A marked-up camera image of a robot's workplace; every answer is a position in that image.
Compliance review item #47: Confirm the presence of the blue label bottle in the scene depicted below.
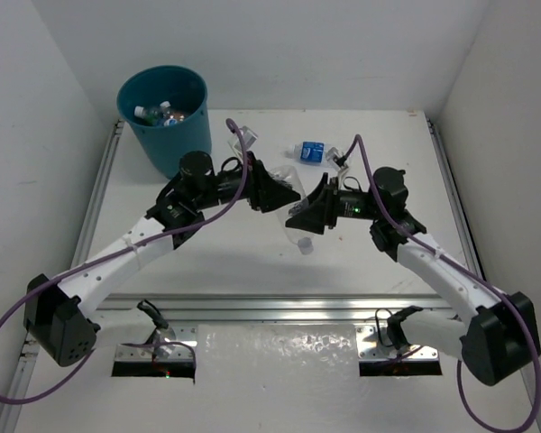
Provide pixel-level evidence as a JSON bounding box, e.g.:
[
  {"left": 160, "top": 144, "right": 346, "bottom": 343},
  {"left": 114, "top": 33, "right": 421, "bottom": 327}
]
[
  {"left": 282, "top": 141, "right": 343, "bottom": 167},
  {"left": 162, "top": 110, "right": 189, "bottom": 127}
]

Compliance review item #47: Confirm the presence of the white front panel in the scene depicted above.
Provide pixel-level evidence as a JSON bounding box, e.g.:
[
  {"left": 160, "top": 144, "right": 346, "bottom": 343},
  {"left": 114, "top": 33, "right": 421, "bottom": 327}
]
[{"left": 193, "top": 325, "right": 359, "bottom": 432}]

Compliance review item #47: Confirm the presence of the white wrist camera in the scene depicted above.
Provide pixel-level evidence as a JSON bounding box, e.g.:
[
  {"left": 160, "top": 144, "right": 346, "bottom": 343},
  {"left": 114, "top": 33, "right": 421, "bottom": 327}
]
[
  {"left": 326, "top": 146, "right": 349, "bottom": 182},
  {"left": 227, "top": 125, "right": 258, "bottom": 157}
]

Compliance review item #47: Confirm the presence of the purple cable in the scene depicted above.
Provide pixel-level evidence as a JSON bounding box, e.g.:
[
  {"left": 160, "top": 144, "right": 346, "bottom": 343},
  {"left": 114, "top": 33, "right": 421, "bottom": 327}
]
[
  {"left": 340, "top": 134, "right": 541, "bottom": 432},
  {"left": 0, "top": 118, "right": 253, "bottom": 405}
]

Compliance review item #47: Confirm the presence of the teal plastic bin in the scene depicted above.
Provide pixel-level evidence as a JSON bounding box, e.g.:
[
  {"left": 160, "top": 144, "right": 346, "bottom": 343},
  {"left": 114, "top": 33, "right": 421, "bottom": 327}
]
[{"left": 116, "top": 65, "right": 212, "bottom": 179}]

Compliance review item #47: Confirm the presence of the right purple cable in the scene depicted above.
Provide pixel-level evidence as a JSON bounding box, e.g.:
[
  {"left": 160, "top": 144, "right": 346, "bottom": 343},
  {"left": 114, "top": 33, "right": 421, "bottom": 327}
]
[{"left": 340, "top": 134, "right": 541, "bottom": 432}]

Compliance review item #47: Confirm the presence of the aluminium front rail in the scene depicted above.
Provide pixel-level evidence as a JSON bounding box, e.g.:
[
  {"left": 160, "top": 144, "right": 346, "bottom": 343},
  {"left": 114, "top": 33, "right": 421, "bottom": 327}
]
[{"left": 85, "top": 295, "right": 479, "bottom": 362}]

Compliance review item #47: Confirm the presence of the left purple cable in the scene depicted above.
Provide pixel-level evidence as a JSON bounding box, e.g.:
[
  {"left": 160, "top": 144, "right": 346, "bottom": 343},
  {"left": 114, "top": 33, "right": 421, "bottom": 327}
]
[{"left": 0, "top": 118, "right": 253, "bottom": 405}]

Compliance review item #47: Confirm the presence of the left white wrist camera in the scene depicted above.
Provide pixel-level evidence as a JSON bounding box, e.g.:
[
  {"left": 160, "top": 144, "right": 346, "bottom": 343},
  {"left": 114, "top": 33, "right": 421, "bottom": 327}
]
[{"left": 227, "top": 125, "right": 258, "bottom": 157}]

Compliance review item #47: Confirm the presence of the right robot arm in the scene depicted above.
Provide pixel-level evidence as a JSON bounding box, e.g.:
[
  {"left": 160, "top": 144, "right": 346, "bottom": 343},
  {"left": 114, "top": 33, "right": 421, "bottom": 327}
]
[{"left": 286, "top": 167, "right": 541, "bottom": 386}]

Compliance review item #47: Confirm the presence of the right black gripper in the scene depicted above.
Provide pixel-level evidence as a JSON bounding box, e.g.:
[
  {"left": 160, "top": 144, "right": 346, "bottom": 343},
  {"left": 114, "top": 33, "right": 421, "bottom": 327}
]
[{"left": 286, "top": 172, "right": 382, "bottom": 234}]

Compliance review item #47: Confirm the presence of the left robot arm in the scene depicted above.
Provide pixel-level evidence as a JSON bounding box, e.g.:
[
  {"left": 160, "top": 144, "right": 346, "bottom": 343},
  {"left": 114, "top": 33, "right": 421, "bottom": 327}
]
[{"left": 23, "top": 151, "right": 303, "bottom": 367}]

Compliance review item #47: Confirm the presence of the clear crushed bottle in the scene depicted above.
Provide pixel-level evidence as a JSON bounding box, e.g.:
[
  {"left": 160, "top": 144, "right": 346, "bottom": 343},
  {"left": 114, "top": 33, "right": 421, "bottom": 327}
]
[{"left": 270, "top": 165, "right": 314, "bottom": 255}]

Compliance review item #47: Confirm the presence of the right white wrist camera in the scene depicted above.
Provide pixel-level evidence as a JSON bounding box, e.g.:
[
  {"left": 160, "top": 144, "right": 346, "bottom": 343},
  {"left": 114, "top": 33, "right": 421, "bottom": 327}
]
[{"left": 326, "top": 146, "right": 349, "bottom": 182}]

